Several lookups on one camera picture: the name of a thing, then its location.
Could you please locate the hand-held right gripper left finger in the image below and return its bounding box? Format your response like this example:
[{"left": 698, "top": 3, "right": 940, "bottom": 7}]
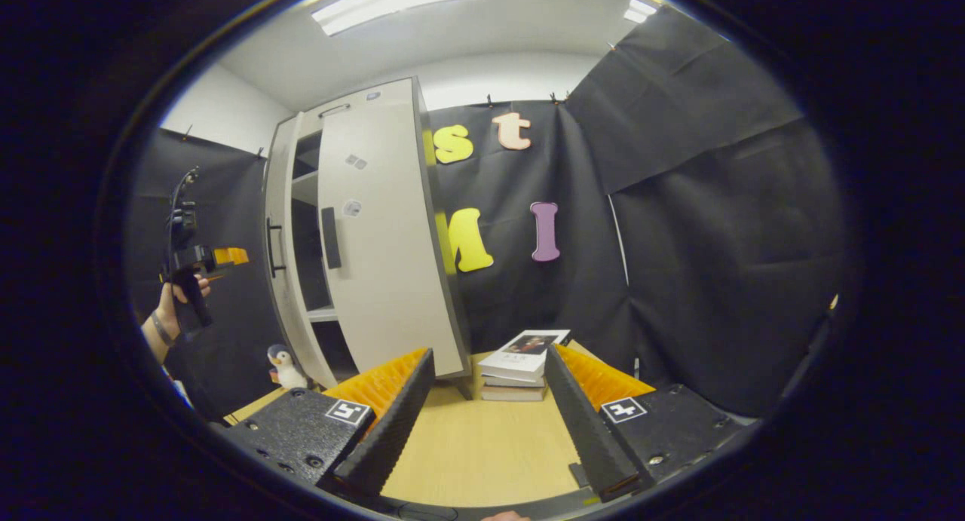
[{"left": 221, "top": 348, "right": 437, "bottom": 499}]

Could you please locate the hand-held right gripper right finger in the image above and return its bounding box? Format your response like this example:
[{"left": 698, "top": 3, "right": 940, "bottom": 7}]
[{"left": 544, "top": 344, "right": 758, "bottom": 504}]

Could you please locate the grey cabinet door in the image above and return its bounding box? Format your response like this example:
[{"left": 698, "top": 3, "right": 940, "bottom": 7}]
[
  {"left": 315, "top": 108, "right": 462, "bottom": 380},
  {"left": 262, "top": 112, "right": 336, "bottom": 390}
]

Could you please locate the grey cabinet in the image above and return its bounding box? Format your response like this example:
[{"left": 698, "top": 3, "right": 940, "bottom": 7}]
[{"left": 262, "top": 76, "right": 472, "bottom": 390}]

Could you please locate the grey cabinet drawer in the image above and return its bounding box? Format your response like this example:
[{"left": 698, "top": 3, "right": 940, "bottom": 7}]
[{"left": 290, "top": 76, "right": 421, "bottom": 141}]

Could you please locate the black wristband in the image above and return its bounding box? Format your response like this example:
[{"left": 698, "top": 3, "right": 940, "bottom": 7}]
[{"left": 149, "top": 310, "right": 178, "bottom": 348}]

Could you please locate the brown book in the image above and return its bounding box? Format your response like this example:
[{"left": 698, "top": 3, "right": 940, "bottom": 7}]
[{"left": 481, "top": 385, "right": 547, "bottom": 403}]

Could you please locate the grey book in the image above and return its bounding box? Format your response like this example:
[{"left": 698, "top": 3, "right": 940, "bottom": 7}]
[{"left": 482, "top": 374, "right": 547, "bottom": 391}]

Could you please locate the white portrait cover book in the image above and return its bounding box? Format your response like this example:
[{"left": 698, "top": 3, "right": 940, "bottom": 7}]
[{"left": 479, "top": 329, "right": 571, "bottom": 382}]

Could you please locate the penguin toy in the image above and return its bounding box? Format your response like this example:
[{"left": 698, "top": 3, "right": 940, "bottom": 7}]
[{"left": 268, "top": 344, "right": 310, "bottom": 391}]

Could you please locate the white blue red item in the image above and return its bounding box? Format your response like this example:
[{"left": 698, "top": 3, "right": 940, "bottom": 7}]
[{"left": 161, "top": 364, "right": 195, "bottom": 410}]

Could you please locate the black backdrop cloth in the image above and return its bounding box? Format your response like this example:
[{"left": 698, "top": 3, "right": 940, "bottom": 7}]
[{"left": 124, "top": 5, "right": 845, "bottom": 420}]

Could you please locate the black cable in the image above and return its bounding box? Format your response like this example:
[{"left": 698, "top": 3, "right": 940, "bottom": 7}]
[{"left": 167, "top": 167, "right": 201, "bottom": 213}]

